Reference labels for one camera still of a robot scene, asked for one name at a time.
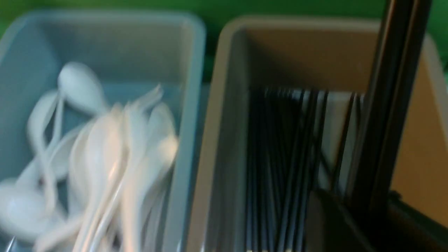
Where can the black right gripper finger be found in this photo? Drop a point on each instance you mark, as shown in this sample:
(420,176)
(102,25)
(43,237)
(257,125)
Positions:
(331,228)

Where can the pile of white spoons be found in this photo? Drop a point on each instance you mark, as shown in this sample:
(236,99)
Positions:
(97,171)

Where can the blue plastic bin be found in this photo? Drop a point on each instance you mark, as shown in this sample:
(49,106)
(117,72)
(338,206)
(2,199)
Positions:
(131,52)

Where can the brown plastic bin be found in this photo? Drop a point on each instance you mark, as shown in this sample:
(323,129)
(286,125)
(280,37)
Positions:
(302,51)

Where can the black chopstick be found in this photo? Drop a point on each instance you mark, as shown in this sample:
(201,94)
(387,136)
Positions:
(396,58)

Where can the pile of black chopsticks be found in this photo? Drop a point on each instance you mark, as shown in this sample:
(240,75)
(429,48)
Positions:
(289,143)

